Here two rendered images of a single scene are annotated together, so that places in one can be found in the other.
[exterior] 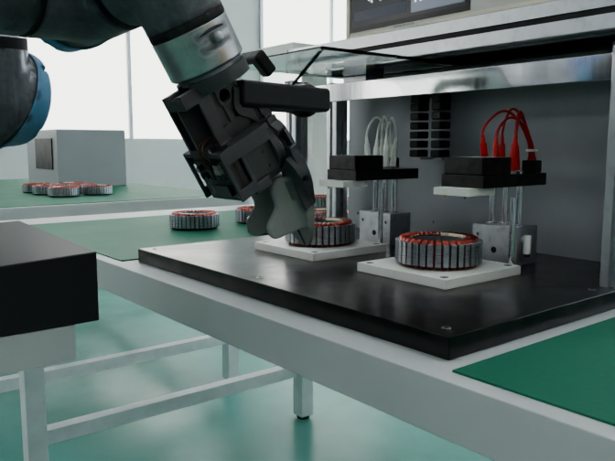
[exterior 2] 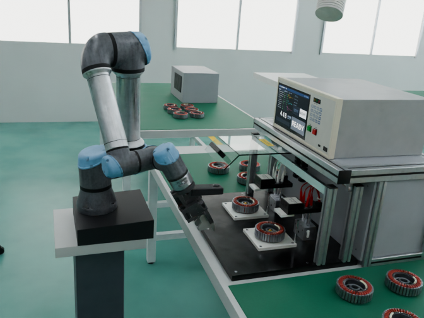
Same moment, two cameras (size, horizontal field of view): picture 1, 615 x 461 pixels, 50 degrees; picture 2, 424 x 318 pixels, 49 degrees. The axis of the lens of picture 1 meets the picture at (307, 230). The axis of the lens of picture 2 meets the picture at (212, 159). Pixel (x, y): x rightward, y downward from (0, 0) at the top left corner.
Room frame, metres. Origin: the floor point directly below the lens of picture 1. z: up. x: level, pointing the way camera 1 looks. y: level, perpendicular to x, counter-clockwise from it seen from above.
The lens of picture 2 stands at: (-0.67, -0.46, 1.58)
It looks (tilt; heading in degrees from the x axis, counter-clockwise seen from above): 19 degrees down; 19
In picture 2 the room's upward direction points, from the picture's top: 4 degrees clockwise
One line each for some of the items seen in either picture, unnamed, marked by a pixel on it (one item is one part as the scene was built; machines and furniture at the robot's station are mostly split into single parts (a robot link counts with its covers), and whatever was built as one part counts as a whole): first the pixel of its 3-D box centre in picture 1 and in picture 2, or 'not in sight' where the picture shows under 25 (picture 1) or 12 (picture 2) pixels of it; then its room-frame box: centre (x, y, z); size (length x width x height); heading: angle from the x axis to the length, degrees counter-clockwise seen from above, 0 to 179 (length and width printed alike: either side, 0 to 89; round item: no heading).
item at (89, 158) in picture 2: not in sight; (96, 165); (0.70, 0.47, 0.99); 0.13 x 0.12 x 0.14; 145
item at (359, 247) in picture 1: (319, 246); (245, 209); (1.04, -0.02, 0.78); 0.15 x 0.15 x 0.01; 39
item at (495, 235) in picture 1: (503, 241); (304, 228); (0.94, -0.28, 0.80); 0.08 x 0.05 x 0.06; 39
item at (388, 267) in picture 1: (437, 268); (269, 237); (0.85, -0.17, 0.78); 0.15 x 0.15 x 0.01; 39
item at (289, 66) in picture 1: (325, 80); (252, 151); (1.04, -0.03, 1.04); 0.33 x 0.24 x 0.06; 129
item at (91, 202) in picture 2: not in sight; (96, 194); (0.70, 0.47, 0.87); 0.15 x 0.15 x 0.10
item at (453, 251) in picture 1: (437, 249); (269, 231); (0.85, -0.17, 0.80); 0.11 x 0.11 x 0.04
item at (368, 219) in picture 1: (384, 226); (276, 202); (1.13, -0.13, 0.80); 0.08 x 0.05 x 0.06; 39
